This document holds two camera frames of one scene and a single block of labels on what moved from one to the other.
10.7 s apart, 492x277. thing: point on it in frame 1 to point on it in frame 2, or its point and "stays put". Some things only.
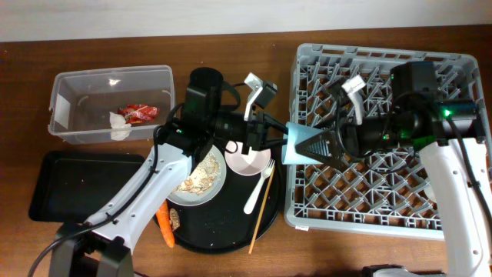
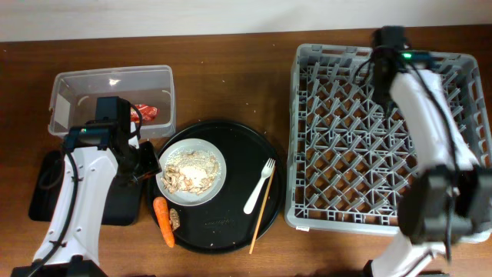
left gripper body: (253, 131) to (143, 161)
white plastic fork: (266, 172) stays put
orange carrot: (163, 217) stays put
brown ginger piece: (174, 218) stays put
